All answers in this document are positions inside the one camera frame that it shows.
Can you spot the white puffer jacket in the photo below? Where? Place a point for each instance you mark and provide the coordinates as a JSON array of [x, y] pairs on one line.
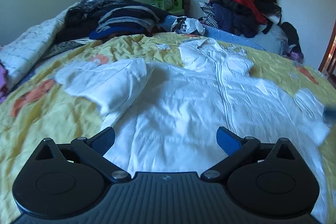
[[166, 117]]

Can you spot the purple garment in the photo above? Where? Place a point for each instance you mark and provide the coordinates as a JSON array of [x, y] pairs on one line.
[[3, 83]]

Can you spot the dark blue clothes stack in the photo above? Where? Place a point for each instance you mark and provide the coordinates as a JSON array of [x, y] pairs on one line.
[[232, 17]]

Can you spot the blue bed sheet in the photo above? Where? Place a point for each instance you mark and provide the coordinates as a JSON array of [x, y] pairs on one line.
[[216, 34]]

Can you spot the dark striped clothes pile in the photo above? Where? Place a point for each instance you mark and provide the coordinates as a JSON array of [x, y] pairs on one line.
[[98, 19]]

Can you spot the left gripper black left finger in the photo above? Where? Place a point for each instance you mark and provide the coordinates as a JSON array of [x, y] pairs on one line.
[[91, 153]]

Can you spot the black bag by wall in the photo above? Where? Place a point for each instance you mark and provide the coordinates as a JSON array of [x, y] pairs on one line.
[[293, 49]]

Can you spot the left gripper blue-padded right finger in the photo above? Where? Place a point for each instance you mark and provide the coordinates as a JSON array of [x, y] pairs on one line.
[[238, 150]]

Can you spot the yellow cartoon bedspread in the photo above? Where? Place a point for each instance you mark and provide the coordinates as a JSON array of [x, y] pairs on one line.
[[63, 117]]

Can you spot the white quilted blanket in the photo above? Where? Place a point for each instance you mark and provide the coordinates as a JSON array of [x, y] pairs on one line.
[[19, 56]]

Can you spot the black white plastic bag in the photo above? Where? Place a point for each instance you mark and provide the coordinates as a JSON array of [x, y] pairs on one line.
[[188, 26]]

